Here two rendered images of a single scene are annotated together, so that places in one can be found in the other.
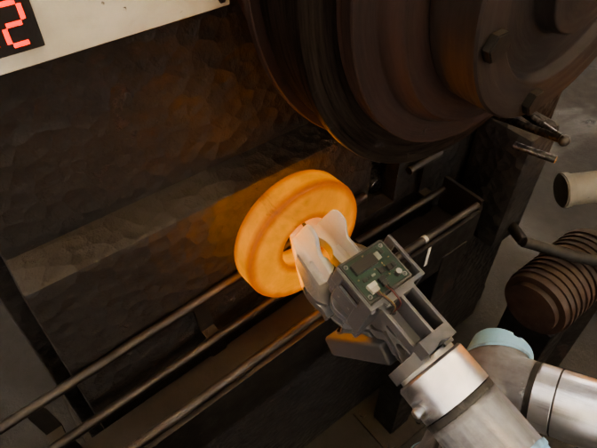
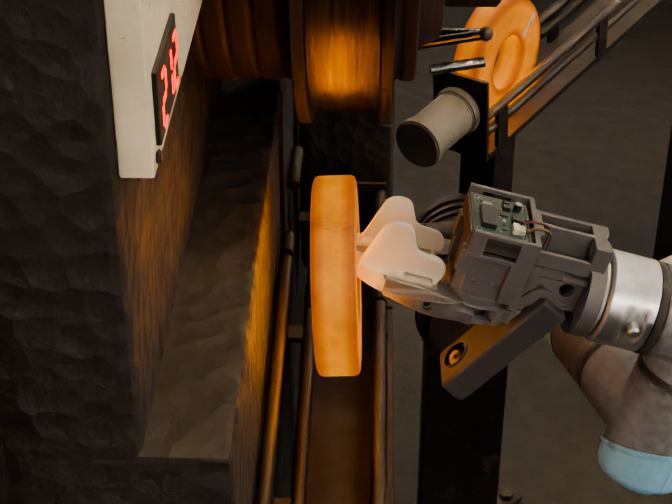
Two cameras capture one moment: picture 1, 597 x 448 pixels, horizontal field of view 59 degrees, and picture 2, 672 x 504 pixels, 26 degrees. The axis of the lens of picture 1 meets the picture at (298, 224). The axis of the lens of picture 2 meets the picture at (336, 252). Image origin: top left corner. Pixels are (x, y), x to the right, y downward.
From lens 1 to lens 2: 0.78 m
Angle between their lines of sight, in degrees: 40
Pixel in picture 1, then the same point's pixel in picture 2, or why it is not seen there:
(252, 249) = (352, 288)
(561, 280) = not seen: hidden behind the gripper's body
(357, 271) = (494, 223)
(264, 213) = (338, 237)
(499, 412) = not seen: outside the picture
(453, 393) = (651, 280)
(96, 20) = (182, 40)
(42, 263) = (187, 427)
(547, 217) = not seen: hidden behind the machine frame
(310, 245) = (400, 249)
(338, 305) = (475, 293)
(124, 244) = (237, 356)
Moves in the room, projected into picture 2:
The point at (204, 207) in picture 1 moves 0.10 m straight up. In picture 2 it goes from (252, 281) to (247, 159)
